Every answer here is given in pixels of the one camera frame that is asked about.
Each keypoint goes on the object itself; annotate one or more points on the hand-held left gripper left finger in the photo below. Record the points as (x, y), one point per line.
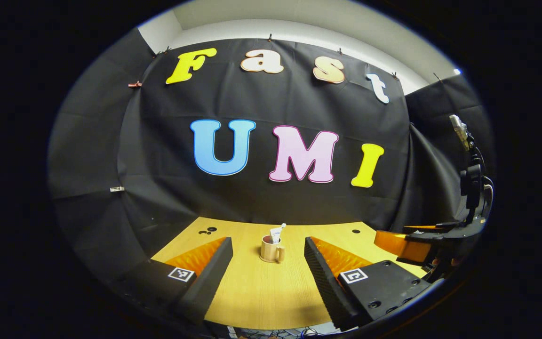
(210, 282)

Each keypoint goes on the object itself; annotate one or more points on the copper cloth clip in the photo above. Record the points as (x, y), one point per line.
(134, 84)

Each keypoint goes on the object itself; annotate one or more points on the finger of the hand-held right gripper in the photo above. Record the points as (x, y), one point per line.
(428, 229)
(398, 245)

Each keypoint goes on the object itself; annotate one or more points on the white cloth clip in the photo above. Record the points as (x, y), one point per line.
(116, 189)

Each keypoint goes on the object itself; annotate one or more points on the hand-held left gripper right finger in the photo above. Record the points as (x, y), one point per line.
(322, 282)

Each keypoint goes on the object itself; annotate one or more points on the beige cup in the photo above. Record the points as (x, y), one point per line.
(268, 251)

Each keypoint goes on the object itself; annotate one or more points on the black backdrop cloth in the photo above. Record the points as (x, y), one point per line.
(252, 202)

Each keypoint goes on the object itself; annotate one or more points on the pale green toothbrush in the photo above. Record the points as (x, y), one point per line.
(283, 225)

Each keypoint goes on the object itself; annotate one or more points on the white toothpaste tube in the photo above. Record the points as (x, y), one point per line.
(275, 234)

